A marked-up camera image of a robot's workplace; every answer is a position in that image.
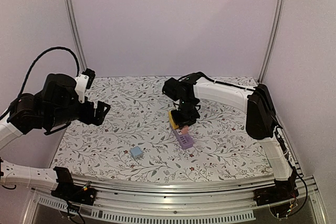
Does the floral patterned table mat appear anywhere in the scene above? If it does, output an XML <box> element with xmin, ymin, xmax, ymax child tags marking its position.
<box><xmin>51</xmin><ymin>77</ymin><xmax>273</xmax><ymax>184</ymax></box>

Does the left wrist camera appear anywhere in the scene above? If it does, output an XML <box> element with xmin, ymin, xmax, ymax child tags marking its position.
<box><xmin>75</xmin><ymin>68</ymin><xmax>96</xmax><ymax>103</ymax></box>

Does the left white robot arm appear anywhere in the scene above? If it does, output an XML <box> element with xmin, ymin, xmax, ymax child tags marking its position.
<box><xmin>1</xmin><ymin>69</ymin><xmax>111</xmax><ymax>200</ymax></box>

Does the aluminium front rail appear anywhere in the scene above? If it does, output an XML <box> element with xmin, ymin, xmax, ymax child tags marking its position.
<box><xmin>22</xmin><ymin>174</ymin><xmax>329</xmax><ymax>224</ymax></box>

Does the yellow cube socket adapter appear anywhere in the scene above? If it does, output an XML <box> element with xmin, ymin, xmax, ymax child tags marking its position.
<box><xmin>168</xmin><ymin>111</ymin><xmax>180</xmax><ymax>130</ymax></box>

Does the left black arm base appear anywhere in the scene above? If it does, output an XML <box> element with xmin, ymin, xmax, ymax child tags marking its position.
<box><xmin>51</xmin><ymin>167</ymin><xmax>97</xmax><ymax>206</ymax></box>

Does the blue plug adapter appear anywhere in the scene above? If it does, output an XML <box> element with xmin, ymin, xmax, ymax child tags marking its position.
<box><xmin>130</xmin><ymin>146</ymin><xmax>143</xmax><ymax>160</ymax></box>

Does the aluminium frame post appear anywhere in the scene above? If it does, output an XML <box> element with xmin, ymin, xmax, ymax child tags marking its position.
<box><xmin>257</xmin><ymin>0</ymin><xmax>285</xmax><ymax>83</ymax></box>
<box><xmin>64</xmin><ymin>0</ymin><xmax>87</xmax><ymax>70</ymax></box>

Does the right aluminium frame post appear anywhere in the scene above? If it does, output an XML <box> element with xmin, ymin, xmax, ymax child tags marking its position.
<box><xmin>257</xmin><ymin>0</ymin><xmax>285</xmax><ymax>83</ymax></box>

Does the purple power strip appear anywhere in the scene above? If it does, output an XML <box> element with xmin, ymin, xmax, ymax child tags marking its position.
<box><xmin>171</xmin><ymin>128</ymin><xmax>194</xmax><ymax>150</ymax></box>

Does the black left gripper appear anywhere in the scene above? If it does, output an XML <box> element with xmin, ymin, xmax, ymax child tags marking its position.
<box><xmin>46</xmin><ymin>97</ymin><xmax>111</xmax><ymax>127</ymax></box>

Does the left aluminium frame post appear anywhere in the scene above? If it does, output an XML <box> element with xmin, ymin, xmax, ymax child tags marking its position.
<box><xmin>64</xmin><ymin>0</ymin><xmax>87</xmax><ymax>70</ymax></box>

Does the pink plug adapter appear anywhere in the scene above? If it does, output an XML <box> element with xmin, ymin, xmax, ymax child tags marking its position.
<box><xmin>181</xmin><ymin>125</ymin><xmax>189</xmax><ymax>134</ymax></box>

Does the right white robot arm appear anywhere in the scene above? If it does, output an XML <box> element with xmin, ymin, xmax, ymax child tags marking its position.
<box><xmin>162</xmin><ymin>72</ymin><xmax>294</xmax><ymax>201</ymax></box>

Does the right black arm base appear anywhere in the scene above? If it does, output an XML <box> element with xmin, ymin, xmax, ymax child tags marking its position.
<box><xmin>253</xmin><ymin>175</ymin><xmax>299</xmax><ymax>206</ymax></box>

